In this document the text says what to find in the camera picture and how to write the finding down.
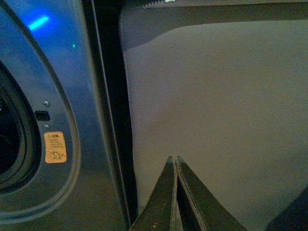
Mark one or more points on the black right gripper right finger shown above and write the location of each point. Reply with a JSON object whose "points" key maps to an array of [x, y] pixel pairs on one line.
{"points": [[199, 209]]}

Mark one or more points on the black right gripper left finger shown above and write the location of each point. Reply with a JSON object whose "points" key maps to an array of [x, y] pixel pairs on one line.
{"points": [[160, 212]]}

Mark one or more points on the grey front-load washing machine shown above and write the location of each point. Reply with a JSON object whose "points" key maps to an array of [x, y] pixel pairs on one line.
{"points": [[53, 50]]}

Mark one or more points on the orange warning sticker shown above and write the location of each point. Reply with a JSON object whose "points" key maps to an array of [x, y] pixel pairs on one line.
{"points": [[55, 148]]}

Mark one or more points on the upper silver latch screw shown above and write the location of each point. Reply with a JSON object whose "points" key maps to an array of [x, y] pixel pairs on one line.
{"points": [[46, 103]]}

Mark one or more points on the black rubber door gasket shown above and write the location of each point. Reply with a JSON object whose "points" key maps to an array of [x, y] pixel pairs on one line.
{"points": [[20, 142]]}

